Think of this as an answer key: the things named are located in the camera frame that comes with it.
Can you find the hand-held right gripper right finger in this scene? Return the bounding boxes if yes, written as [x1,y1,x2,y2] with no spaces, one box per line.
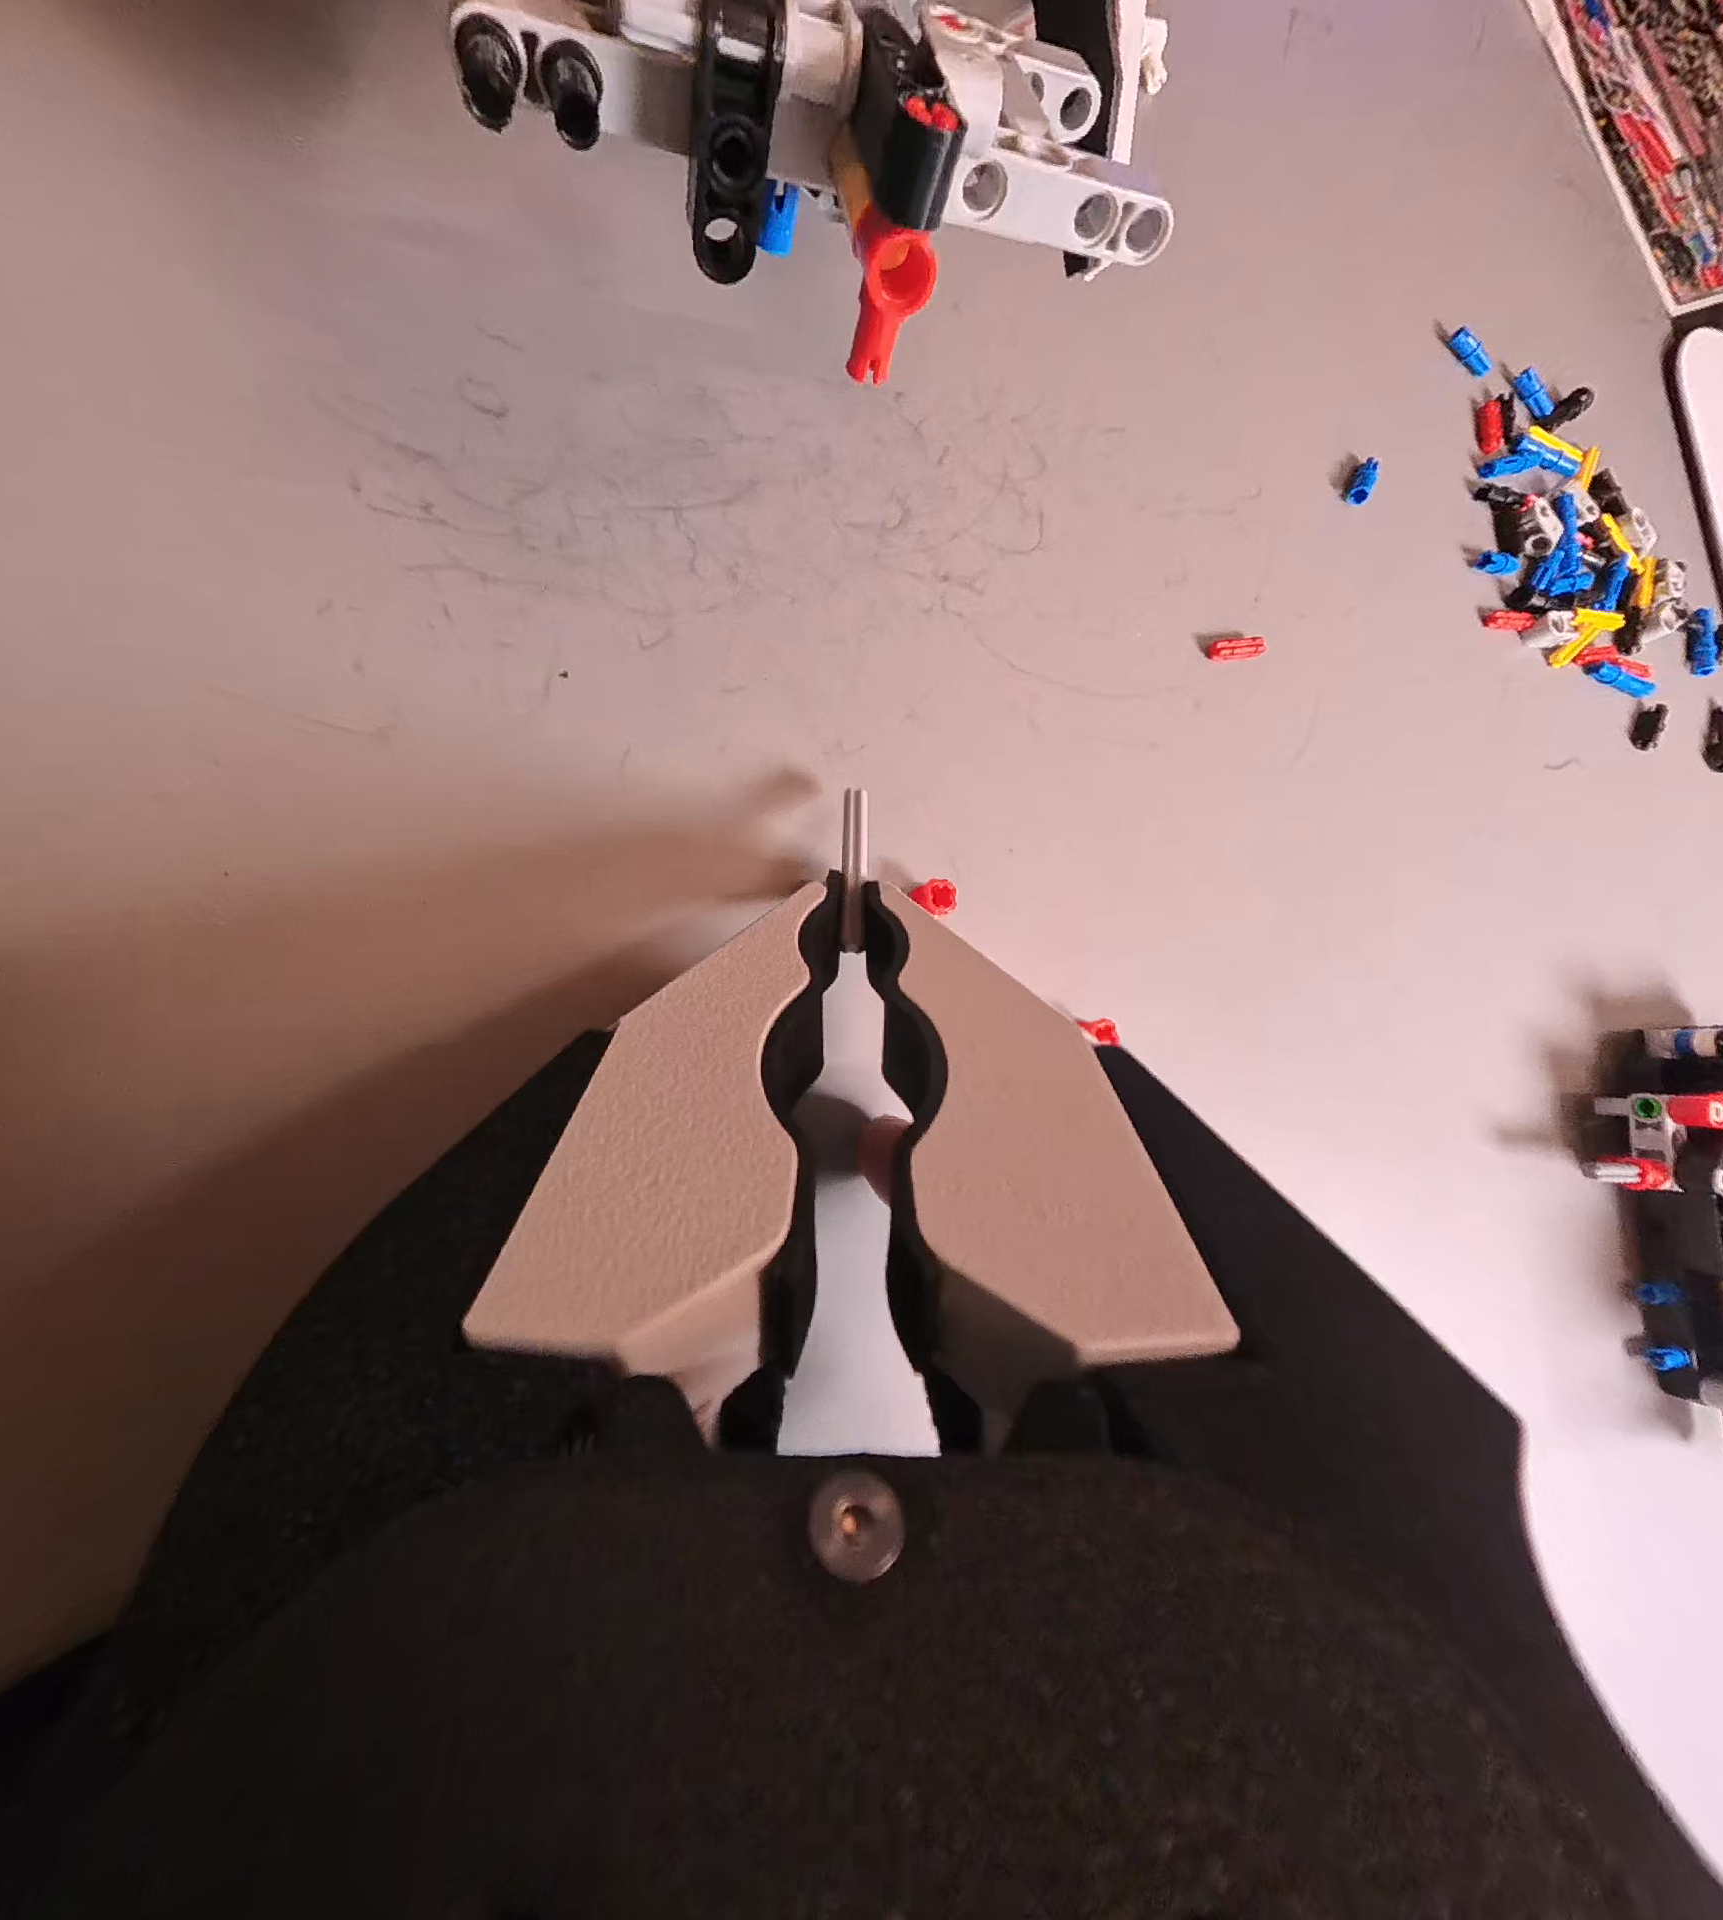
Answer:
[861,879,1246,1452]

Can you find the printed sticker sheet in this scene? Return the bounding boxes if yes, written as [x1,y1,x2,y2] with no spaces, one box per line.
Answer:
[1522,0,1723,320]

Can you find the pile of small lego pins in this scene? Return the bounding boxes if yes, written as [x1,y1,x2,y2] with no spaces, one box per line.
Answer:
[1438,320,1723,700]

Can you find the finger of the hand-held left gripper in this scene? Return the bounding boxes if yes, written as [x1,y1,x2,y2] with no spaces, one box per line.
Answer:
[1034,0,1164,159]

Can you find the grey lego gearbox assembly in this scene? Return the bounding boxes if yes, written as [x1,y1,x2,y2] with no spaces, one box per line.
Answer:
[450,0,1177,390]

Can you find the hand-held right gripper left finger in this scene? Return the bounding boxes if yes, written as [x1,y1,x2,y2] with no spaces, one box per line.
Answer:
[459,879,846,1450]

